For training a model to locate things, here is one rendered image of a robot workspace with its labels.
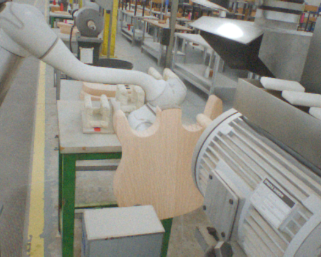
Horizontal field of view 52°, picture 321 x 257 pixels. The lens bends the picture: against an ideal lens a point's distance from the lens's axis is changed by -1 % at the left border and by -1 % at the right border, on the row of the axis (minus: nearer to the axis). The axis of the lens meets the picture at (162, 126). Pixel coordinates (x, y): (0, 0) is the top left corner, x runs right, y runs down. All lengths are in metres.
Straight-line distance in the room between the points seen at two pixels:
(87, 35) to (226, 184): 2.75
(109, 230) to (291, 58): 0.52
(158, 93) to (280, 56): 0.65
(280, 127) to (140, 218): 0.36
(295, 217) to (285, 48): 0.38
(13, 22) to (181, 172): 0.70
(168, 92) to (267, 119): 0.76
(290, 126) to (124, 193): 0.65
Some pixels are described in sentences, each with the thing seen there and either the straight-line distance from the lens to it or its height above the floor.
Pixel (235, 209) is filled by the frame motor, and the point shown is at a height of 1.27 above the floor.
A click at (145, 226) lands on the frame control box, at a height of 1.12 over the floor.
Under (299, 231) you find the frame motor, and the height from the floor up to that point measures 1.31.
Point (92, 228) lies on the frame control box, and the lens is 0.71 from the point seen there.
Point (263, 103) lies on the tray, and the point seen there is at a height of 1.42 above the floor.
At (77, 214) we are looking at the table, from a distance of 2.25.
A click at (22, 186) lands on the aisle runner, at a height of 0.00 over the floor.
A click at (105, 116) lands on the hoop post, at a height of 1.00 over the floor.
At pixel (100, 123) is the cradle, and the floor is 0.97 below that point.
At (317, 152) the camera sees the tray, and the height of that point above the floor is 1.40.
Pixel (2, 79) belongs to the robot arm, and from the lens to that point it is 1.36.
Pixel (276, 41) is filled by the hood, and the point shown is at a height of 1.51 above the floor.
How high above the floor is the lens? 1.57
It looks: 21 degrees down
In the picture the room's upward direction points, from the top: 8 degrees clockwise
